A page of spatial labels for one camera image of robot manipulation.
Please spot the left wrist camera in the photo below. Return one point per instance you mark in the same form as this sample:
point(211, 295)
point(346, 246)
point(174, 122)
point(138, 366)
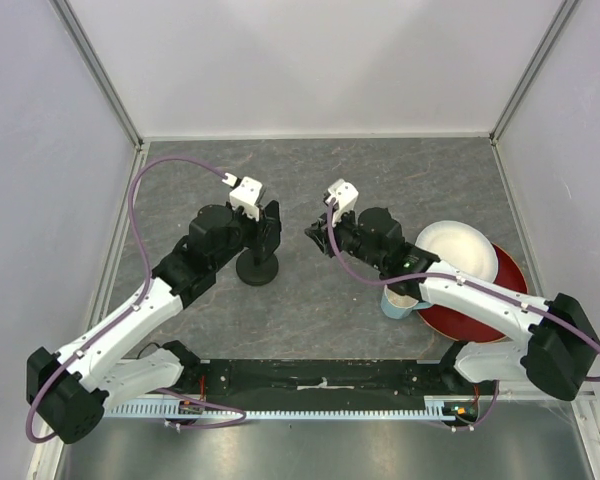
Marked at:
point(245, 194)

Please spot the black phone stand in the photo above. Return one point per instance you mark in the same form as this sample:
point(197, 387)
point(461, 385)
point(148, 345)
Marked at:
point(256, 272)

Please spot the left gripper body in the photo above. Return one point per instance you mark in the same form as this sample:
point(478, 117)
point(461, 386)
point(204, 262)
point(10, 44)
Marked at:
point(251, 230)

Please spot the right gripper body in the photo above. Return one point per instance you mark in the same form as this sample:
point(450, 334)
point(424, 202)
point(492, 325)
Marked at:
point(346, 234)

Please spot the white paper plate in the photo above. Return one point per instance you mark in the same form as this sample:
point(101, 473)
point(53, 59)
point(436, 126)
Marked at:
point(462, 246)

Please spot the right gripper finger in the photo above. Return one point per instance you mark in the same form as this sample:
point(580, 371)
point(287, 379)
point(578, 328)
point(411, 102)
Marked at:
point(319, 235)
point(321, 224)

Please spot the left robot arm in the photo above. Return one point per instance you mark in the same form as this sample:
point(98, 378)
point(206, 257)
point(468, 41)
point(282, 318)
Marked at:
point(72, 388)

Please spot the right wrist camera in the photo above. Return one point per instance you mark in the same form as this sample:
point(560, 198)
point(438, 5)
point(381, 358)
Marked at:
point(340, 198)

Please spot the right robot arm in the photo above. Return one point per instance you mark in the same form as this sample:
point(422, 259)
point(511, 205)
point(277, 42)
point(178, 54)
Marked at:
point(549, 342)

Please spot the left aluminium frame post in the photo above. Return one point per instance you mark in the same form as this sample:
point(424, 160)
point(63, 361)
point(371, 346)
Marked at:
point(86, 50)

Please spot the right aluminium frame post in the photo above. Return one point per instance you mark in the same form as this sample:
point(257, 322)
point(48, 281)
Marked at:
point(547, 43)

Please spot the slotted cable duct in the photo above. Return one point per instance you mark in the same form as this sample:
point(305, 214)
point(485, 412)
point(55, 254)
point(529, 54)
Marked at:
point(173, 409)

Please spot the red round tray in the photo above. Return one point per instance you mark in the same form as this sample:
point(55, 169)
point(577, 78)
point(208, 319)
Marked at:
point(459, 327)

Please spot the aluminium frame post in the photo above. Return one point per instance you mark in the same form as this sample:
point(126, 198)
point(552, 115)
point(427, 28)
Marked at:
point(547, 43)
point(86, 50)

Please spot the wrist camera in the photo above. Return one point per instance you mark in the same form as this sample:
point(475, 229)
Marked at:
point(340, 198)
point(245, 194)

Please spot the light blue mug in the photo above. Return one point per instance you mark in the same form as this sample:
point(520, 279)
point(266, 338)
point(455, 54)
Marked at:
point(395, 306)

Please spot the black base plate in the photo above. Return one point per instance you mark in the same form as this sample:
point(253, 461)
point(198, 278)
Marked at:
point(250, 384)

